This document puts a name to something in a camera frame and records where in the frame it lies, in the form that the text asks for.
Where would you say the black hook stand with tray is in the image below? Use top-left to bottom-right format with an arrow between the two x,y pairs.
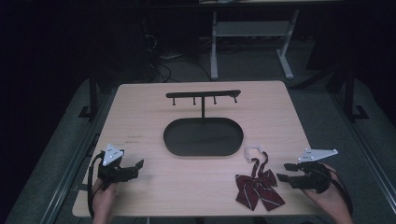
163,89 -> 245,158

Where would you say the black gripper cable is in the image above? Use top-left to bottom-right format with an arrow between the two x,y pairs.
323,169 -> 355,217
87,150 -> 106,219

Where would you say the bundle of floor cables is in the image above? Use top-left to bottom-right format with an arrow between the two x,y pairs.
141,17 -> 213,84

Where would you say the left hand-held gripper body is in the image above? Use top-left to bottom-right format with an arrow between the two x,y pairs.
97,143 -> 134,191

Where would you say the person's right hand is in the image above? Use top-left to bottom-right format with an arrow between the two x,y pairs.
303,163 -> 355,224

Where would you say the black metal stand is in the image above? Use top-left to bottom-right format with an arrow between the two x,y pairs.
342,60 -> 370,122
78,64 -> 101,121

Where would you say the person's left hand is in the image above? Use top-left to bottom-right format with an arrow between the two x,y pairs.
92,178 -> 118,224

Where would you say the white metal desk frame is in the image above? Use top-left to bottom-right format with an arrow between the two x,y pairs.
209,8 -> 301,81

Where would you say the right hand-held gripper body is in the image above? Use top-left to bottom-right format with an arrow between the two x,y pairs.
291,147 -> 339,194

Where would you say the dark red striped bow tie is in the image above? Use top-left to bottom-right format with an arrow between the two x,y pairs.
234,145 -> 287,212

